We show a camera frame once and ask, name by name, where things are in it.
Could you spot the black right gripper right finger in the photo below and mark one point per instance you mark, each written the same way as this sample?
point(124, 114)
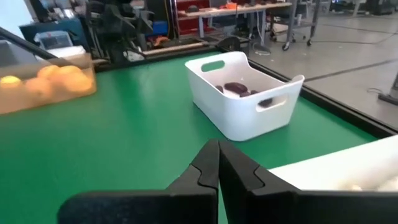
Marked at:
point(295, 208)

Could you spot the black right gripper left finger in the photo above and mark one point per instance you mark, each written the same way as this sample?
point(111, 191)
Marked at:
point(140, 208)

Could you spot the small dark purple eggplant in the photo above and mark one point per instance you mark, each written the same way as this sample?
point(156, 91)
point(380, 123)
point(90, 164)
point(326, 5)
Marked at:
point(235, 87)

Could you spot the orange citrus fruit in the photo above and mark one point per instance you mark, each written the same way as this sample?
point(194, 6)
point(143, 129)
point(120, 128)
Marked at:
point(48, 71)
point(38, 90)

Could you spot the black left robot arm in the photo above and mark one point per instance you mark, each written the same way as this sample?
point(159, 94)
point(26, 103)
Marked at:
point(115, 28)

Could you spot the white cutting board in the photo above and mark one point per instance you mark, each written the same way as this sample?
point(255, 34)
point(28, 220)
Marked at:
point(342, 161)

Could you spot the tan translucent plastic basket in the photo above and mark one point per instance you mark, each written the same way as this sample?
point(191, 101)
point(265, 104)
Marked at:
point(12, 105)

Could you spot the light wooden table panel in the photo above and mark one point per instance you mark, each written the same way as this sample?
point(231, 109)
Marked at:
point(174, 48)

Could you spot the grey rolling cart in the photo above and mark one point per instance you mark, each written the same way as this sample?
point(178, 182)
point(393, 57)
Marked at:
point(291, 31)

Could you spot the small blue box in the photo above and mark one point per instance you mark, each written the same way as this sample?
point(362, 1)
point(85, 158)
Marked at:
point(160, 28)

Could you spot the white boxy device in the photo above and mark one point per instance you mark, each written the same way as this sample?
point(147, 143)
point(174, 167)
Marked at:
point(53, 40)

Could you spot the red cabinet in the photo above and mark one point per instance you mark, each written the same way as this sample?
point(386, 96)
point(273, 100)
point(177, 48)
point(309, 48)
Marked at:
point(186, 25)

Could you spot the blue storage bin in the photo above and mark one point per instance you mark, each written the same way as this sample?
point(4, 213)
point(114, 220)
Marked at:
point(71, 28)

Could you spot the long wooden workbench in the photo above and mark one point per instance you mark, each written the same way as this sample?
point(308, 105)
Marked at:
point(236, 11)

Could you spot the black frame strut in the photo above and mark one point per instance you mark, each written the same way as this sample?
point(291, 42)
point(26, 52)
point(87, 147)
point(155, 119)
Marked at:
point(31, 43)

